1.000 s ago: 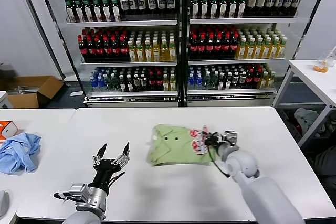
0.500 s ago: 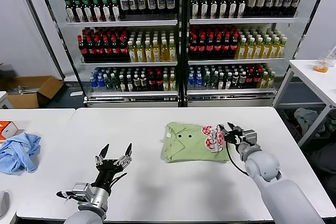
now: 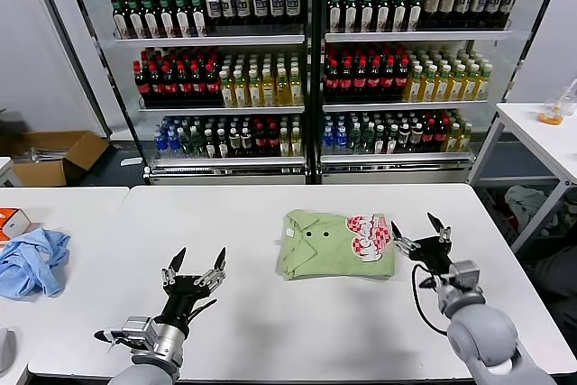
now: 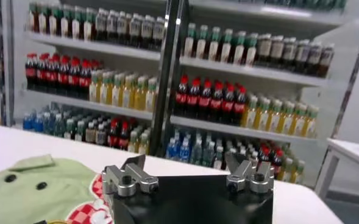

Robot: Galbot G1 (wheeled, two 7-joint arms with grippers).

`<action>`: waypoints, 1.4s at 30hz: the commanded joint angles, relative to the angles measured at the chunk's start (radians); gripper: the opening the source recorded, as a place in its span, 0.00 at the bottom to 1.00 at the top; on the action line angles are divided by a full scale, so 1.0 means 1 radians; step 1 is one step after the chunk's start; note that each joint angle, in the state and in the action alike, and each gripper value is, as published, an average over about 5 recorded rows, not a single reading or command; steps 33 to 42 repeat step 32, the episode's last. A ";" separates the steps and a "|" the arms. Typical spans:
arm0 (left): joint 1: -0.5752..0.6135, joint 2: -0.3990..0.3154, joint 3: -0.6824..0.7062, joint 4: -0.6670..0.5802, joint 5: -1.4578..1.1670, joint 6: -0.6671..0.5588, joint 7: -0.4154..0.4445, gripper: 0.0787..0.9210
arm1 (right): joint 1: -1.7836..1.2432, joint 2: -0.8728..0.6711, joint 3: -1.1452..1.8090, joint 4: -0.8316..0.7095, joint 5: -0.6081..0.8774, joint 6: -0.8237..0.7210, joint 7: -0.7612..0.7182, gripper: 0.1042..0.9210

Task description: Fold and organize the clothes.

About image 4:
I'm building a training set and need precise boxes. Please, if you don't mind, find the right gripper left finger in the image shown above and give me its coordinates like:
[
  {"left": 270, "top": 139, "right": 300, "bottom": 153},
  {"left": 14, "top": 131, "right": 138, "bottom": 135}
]
[{"left": 101, "top": 154, "right": 159, "bottom": 197}]

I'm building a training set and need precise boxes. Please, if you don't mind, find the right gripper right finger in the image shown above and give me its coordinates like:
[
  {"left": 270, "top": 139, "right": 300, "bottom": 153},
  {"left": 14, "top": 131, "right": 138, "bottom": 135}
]
[{"left": 226, "top": 152, "right": 275, "bottom": 195}]

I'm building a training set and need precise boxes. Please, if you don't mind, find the light green printed t-shirt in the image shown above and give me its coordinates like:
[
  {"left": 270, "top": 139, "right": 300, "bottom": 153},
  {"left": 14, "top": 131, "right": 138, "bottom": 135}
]
[{"left": 0, "top": 154, "right": 116, "bottom": 224}]

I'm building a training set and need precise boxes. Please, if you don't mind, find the small red-capped cola bottle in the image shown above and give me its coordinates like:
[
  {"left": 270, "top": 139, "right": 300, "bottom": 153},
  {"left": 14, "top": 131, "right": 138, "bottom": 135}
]
[
  {"left": 273, "top": 149, "right": 285, "bottom": 179},
  {"left": 108, "top": 119, "right": 120, "bottom": 149},
  {"left": 260, "top": 147, "right": 271, "bottom": 164},
  {"left": 119, "top": 121, "right": 130, "bottom": 150}
]

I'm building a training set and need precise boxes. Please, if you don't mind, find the small yellow drink bottle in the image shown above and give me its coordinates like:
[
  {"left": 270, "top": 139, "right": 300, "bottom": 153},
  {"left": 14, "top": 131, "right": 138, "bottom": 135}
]
[
  {"left": 138, "top": 133, "right": 149, "bottom": 155},
  {"left": 283, "top": 158, "right": 295, "bottom": 182},
  {"left": 129, "top": 130, "right": 139, "bottom": 153},
  {"left": 294, "top": 160, "right": 306, "bottom": 184}
]

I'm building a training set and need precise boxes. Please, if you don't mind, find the small dark white-label bottle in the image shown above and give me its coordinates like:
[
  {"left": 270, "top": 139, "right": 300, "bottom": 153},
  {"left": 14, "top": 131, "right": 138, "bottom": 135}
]
[
  {"left": 74, "top": 121, "right": 85, "bottom": 142},
  {"left": 64, "top": 119, "right": 76, "bottom": 140},
  {"left": 213, "top": 145, "right": 225, "bottom": 170}
]

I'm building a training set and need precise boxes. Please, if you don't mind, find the small green-tinted water bottle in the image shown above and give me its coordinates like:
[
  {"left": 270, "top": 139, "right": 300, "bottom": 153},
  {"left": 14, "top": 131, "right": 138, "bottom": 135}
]
[
  {"left": 202, "top": 141, "right": 215, "bottom": 167},
  {"left": 44, "top": 114, "right": 55, "bottom": 135},
  {"left": 54, "top": 114, "right": 65, "bottom": 137},
  {"left": 191, "top": 139, "right": 203, "bottom": 165}
]

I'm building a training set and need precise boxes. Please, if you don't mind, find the small dark beige-label bottle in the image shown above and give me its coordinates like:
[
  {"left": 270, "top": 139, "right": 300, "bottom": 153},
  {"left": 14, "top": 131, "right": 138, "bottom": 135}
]
[
  {"left": 85, "top": 122, "right": 96, "bottom": 144},
  {"left": 95, "top": 124, "right": 107, "bottom": 146}
]

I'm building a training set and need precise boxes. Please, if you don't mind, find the small blue water bottle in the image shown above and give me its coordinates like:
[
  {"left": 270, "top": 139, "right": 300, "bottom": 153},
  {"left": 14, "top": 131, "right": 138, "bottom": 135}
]
[
  {"left": 167, "top": 136, "right": 179, "bottom": 159},
  {"left": 34, "top": 113, "right": 45, "bottom": 133},
  {"left": 23, "top": 112, "right": 34, "bottom": 131},
  {"left": 179, "top": 138, "right": 191, "bottom": 162}
]

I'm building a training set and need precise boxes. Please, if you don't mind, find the white side table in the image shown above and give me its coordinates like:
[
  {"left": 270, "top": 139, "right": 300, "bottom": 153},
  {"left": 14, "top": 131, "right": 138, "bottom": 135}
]
[{"left": 315, "top": 138, "right": 359, "bottom": 201}]

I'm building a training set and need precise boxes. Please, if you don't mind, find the white glass drinks cabinet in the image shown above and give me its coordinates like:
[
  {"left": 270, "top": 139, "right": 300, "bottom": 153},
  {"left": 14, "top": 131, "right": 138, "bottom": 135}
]
[
  {"left": 154, "top": 0, "right": 350, "bottom": 186},
  {"left": 13, "top": 0, "right": 174, "bottom": 156}
]

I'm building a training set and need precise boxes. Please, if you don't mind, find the green-capped white-label tea bottle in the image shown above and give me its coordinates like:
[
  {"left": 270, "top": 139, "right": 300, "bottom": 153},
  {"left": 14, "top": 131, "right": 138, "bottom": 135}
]
[
  {"left": 69, "top": 8, "right": 82, "bottom": 40},
  {"left": 48, "top": 5, "right": 59, "bottom": 36},
  {"left": 232, "top": 30, "right": 246, "bottom": 65},
  {"left": 220, "top": 29, "right": 233, "bottom": 64},
  {"left": 37, "top": 4, "right": 48, "bottom": 34},
  {"left": 184, "top": 23, "right": 196, "bottom": 58},
  {"left": 208, "top": 26, "right": 221, "bottom": 61},
  {"left": 59, "top": 7, "right": 70, "bottom": 37},
  {"left": 196, "top": 24, "right": 208, "bottom": 60},
  {"left": 244, "top": 32, "right": 258, "bottom": 67},
  {"left": 26, "top": 2, "right": 37, "bottom": 33},
  {"left": 81, "top": 9, "right": 94, "bottom": 41}
]

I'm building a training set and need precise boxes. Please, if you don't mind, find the white-capped beige-label dark bottle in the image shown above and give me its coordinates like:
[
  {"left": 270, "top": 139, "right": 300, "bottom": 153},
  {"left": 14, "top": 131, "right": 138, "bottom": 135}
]
[
  {"left": 257, "top": 33, "right": 271, "bottom": 69},
  {"left": 270, "top": 35, "right": 284, "bottom": 71}
]

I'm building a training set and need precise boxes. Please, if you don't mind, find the white-capped grey-label dark bottle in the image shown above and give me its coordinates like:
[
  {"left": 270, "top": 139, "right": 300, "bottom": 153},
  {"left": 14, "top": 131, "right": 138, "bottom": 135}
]
[
  {"left": 95, "top": 9, "right": 107, "bottom": 42},
  {"left": 140, "top": 15, "right": 152, "bottom": 49},
  {"left": 116, "top": 12, "right": 129, "bottom": 45},
  {"left": 296, "top": 38, "right": 310, "bottom": 75},
  {"left": 152, "top": 16, "right": 165, "bottom": 51},
  {"left": 321, "top": 43, "right": 335, "bottom": 79},
  {"left": 129, "top": 13, "right": 141, "bottom": 47},
  {"left": 106, "top": 10, "right": 118, "bottom": 43},
  {"left": 283, "top": 37, "right": 296, "bottom": 73},
  {"left": 308, "top": 41, "right": 322, "bottom": 76}
]

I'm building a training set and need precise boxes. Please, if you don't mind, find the open glass cabinet door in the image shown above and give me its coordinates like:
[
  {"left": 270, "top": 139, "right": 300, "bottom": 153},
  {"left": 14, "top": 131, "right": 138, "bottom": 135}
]
[
  {"left": 330, "top": 5, "right": 359, "bottom": 139},
  {"left": 0, "top": 0, "right": 15, "bottom": 127}
]

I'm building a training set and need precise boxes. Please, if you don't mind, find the yellow ring connector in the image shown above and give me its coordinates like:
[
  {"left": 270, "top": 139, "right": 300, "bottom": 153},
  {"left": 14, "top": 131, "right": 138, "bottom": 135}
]
[{"left": 34, "top": 219, "right": 72, "bottom": 224}]

